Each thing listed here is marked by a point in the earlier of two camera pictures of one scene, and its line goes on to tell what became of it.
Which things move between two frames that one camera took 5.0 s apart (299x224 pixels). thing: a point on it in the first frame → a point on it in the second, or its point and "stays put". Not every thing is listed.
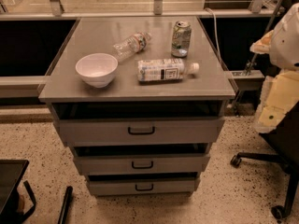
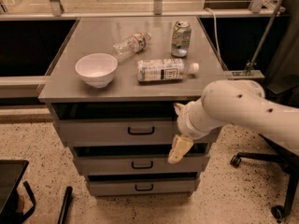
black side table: x=11 y=175 stays put
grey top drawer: x=143 y=130 stays put
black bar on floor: x=62 y=218 stays put
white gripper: x=286 y=44 → x=186 y=124
